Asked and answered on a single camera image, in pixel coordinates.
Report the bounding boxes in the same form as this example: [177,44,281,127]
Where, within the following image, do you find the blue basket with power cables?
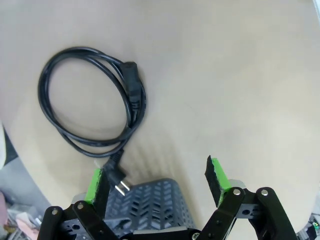
[99,177,198,237]

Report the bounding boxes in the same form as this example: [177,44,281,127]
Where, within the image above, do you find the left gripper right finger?
[199,155,299,240]

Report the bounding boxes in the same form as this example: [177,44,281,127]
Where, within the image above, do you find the black power cable with plug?
[37,46,148,198]

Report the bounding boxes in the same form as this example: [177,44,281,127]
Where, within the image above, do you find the plaid clothes pile on floor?
[0,192,48,240]

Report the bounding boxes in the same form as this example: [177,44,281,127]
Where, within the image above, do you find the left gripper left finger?
[37,167,121,240]

